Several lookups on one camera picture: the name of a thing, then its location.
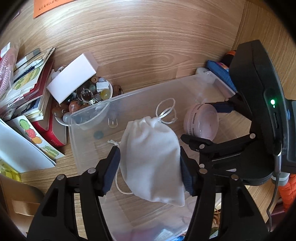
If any black cable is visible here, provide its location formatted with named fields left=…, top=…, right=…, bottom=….
left=265, top=141, right=283, bottom=232

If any white drawstring pouch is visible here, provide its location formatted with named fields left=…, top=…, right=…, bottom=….
left=107, top=97, right=186, bottom=207

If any orange paper note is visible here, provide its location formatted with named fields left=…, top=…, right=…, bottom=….
left=33, top=0, right=74, bottom=18

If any blue patchwork pouch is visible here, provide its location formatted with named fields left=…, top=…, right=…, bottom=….
left=206, top=60, right=237, bottom=92

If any black orange zipper case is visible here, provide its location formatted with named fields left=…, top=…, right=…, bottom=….
left=220, top=50, right=236, bottom=68

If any brown ceramic mug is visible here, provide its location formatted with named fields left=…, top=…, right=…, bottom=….
left=1, top=175, right=44, bottom=235

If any pink mesh bag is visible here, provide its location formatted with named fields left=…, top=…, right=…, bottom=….
left=1, top=42, right=20, bottom=98

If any white rectangular box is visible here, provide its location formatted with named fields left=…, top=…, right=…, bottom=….
left=47, top=52, right=98, bottom=104

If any clear plastic storage box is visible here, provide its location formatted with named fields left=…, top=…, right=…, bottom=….
left=69, top=74, right=235, bottom=240

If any pink round case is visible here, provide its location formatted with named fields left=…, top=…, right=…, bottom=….
left=184, top=104, right=219, bottom=141

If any white bowl of beads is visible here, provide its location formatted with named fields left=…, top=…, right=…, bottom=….
left=51, top=75, right=113, bottom=126

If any white paper folder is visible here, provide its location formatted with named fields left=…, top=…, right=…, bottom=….
left=0, top=121, right=55, bottom=173

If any fruit sticker sheet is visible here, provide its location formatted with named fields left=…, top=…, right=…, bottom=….
left=7, top=115, right=64, bottom=162

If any red book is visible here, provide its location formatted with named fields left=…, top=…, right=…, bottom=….
left=26, top=59, right=67, bottom=147

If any stack of booklets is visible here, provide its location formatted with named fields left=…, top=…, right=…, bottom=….
left=1, top=47, right=56, bottom=121

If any person hand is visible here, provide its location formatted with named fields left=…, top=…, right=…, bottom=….
left=278, top=174, right=296, bottom=212

